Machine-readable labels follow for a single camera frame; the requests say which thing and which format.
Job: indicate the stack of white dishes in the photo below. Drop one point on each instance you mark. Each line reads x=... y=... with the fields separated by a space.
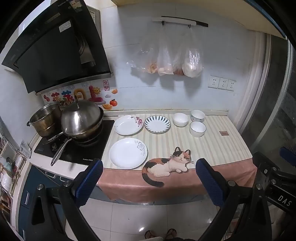
x=5 y=182

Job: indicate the black gas stove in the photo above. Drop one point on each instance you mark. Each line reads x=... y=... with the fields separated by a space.
x=92 y=150

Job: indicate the white bowl with blue rim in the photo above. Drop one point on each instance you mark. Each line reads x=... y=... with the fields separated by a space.
x=197 y=129

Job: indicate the wall hook rail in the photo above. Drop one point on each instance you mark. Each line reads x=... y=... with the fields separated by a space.
x=180 y=21

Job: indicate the white bowl with colourful print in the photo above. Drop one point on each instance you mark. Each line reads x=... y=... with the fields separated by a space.
x=197 y=115

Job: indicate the storage rack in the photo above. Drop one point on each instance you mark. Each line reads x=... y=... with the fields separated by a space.
x=7 y=160

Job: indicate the person's left foot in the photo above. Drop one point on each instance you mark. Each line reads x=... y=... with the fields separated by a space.
x=150 y=234

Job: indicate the white plate grey flower print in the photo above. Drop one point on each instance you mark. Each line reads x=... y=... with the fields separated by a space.
x=127 y=154

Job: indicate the white plate blue striped rim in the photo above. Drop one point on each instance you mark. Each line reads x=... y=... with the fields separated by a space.
x=157 y=124

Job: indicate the person's right foot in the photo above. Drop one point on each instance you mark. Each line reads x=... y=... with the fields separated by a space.
x=171 y=233

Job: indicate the shiny metal bowl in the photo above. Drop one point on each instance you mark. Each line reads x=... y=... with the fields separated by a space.
x=81 y=115

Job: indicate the brown cloth label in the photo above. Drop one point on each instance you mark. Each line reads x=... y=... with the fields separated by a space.
x=223 y=133

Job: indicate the blue kitchen cabinet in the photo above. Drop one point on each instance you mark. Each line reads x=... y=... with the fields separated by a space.
x=30 y=185

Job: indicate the person's foot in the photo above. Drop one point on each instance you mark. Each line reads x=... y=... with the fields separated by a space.
x=150 y=234
x=171 y=233

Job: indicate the sliding glass door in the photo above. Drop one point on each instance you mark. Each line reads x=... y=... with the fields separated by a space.
x=277 y=92

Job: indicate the clear plastic holder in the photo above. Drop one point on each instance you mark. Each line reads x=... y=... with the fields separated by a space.
x=26 y=149

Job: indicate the steel steamer pot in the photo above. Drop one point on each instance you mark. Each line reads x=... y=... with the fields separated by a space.
x=44 y=118

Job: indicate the plain white bowl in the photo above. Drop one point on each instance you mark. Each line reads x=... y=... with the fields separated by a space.
x=180 y=120

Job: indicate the white wall unit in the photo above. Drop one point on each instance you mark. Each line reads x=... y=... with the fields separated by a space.
x=95 y=19

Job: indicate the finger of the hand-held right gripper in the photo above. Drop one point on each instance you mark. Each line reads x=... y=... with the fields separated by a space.
x=288 y=153
x=263 y=166

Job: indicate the white plate pink flower print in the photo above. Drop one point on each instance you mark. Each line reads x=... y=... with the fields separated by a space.
x=127 y=126

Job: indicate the white wall socket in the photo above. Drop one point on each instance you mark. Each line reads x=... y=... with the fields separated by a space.
x=213 y=81
x=223 y=83
x=231 y=85

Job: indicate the striped tablecloth with cat print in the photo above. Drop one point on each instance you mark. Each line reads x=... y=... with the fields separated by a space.
x=208 y=148

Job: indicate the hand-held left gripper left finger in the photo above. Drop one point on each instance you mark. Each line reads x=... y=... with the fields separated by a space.
x=90 y=183

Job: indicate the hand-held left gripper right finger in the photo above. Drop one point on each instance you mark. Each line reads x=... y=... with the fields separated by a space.
x=208 y=180

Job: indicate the black range hood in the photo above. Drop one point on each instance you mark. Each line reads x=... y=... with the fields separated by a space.
x=46 y=53

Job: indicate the clear plastic bag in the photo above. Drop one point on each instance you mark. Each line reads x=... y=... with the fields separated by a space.
x=148 y=62
x=165 y=64
x=192 y=64
x=178 y=69

